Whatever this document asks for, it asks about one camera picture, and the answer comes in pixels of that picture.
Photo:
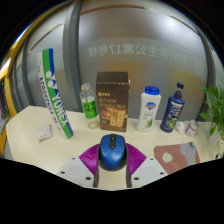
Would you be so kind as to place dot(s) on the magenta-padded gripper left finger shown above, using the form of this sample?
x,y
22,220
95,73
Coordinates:
x,y
88,160

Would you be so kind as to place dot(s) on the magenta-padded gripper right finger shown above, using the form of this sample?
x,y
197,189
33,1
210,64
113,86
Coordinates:
x,y
136,160

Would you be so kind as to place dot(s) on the blue and black computer mouse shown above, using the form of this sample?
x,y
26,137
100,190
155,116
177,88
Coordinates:
x,y
112,155

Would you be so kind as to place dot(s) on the pink floral mouse pad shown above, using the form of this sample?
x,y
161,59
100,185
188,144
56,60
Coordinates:
x,y
176,156

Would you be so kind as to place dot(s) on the white blue-capped body wash bottle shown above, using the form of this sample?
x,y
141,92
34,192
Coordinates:
x,y
148,110

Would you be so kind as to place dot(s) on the small patterned tissue packet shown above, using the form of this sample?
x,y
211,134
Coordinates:
x,y
44,132

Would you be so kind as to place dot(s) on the clear green-labelled drink bottle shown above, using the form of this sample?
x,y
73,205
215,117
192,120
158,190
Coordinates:
x,y
89,106

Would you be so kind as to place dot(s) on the crumpled white tissue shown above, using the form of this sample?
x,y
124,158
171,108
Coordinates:
x,y
180,127

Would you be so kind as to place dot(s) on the dark blue pump shampoo bottle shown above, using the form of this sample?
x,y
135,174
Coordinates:
x,y
172,111

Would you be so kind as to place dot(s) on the brown cardboard snack box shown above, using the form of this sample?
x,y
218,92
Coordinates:
x,y
112,103

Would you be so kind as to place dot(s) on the small white jar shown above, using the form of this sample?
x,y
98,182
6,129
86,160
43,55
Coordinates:
x,y
192,128

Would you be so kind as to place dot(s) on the white green blue shuttlecock tube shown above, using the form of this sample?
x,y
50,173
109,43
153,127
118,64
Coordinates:
x,y
53,90

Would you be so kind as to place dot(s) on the green potted plant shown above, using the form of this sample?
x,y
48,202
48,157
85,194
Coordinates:
x,y
215,106

